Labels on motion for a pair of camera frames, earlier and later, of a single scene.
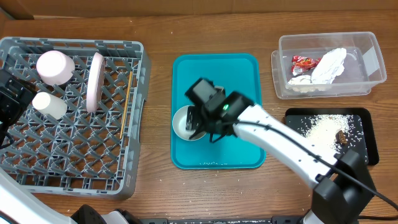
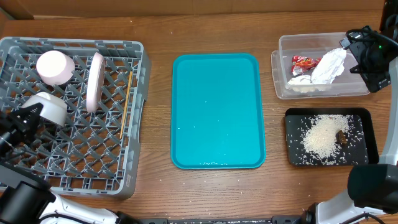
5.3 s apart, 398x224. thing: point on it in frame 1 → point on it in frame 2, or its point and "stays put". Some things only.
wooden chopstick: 126,105 stays put
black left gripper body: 12,109 → 9,137
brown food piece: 340,137 stays put
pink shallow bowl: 55,68 stays put
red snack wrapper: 300,64 stays put
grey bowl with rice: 180,122 → 54,110
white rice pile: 321,139 stays put
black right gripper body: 197,118 → 375,61
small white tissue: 303,79 stays put
